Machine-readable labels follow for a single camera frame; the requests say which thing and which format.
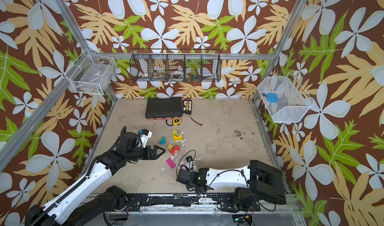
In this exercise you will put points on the teal triangle block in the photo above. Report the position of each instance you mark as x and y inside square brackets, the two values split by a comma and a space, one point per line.
[162, 141]

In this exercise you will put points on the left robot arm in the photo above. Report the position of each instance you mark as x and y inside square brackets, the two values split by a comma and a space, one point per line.
[67, 210]

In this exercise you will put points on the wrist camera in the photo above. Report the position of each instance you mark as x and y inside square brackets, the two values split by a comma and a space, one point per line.
[190, 163]
[144, 136]

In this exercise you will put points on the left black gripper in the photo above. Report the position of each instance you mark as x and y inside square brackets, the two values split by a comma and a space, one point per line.
[154, 156]

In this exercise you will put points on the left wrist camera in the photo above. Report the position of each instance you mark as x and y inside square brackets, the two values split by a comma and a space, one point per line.
[144, 136]

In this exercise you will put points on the yellow tape measure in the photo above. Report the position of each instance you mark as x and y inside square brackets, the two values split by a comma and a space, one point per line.
[176, 121]

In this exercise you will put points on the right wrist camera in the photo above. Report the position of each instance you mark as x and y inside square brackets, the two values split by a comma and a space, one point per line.
[190, 163]

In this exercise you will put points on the black wire basket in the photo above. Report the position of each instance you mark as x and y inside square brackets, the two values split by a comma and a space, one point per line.
[198, 65]

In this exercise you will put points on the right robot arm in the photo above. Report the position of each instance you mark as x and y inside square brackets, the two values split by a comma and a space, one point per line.
[253, 183]

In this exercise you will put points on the black tool case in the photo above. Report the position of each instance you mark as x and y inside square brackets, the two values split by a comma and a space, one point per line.
[164, 108]

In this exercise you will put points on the white mesh basket right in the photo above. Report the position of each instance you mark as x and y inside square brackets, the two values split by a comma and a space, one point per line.
[293, 100]

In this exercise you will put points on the blue object in basket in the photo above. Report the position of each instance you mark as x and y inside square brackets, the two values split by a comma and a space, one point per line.
[272, 98]

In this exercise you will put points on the magenta block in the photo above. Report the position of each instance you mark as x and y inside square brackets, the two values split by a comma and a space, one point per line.
[171, 163]

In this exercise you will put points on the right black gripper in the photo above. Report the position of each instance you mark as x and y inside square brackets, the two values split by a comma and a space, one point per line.
[182, 175]

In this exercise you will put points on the white wire basket left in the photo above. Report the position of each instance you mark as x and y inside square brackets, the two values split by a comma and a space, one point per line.
[91, 73]

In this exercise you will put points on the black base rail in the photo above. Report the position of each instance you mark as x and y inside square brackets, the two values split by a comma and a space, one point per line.
[139, 203]

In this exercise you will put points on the yellow arch block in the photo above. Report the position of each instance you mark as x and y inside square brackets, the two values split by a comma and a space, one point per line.
[177, 137]

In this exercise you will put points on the red arch block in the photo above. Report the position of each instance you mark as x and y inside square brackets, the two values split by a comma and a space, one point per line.
[174, 149]

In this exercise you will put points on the black battery holder box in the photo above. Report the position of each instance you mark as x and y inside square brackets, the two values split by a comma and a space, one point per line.
[187, 106]

